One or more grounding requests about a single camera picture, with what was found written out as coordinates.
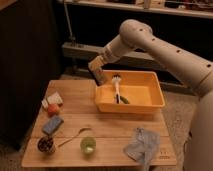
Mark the green cup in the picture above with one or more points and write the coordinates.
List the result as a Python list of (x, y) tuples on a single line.
[(88, 145)]

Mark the blue sponge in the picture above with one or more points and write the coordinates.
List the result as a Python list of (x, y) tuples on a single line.
[(52, 125)]

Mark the small white block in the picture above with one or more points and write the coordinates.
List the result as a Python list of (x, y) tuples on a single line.
[(44, 104)]

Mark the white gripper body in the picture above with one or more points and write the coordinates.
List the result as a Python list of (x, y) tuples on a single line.
[(96, 63)]

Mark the white dish brush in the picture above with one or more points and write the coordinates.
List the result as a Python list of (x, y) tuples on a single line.
[(115, 80)]

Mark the orange fruit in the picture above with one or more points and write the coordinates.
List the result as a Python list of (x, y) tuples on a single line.
[(53, 109)]

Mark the grey crumpled cloth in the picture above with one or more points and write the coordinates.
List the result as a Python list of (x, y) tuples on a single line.
[(143, 147)]

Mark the black whiteboard eraser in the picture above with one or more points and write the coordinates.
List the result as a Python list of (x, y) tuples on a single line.
[(99, 77)]

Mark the wooden table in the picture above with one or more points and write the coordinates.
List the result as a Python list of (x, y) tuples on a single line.
[(111, 131)]

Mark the dark bowl with contents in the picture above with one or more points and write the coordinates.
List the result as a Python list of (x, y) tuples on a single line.
[(46, 145)]

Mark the yellow plastic bin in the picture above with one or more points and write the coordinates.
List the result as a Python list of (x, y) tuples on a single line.
[(140, 88)]

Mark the grey metal shelf beam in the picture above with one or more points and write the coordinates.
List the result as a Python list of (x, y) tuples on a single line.
[(131, 61)]

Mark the white box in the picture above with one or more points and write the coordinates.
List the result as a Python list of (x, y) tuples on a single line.
[(55, 98)]

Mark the metal pole stand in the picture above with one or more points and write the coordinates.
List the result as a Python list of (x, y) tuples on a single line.
[(72, 36)]

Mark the wooden spoon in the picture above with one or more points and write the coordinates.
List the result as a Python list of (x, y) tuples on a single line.
[(76, 135)]

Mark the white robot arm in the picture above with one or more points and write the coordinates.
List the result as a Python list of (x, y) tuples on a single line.
[(190, 69)]

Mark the green object in bin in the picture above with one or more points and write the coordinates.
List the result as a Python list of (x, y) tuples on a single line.
[(124, 100)]

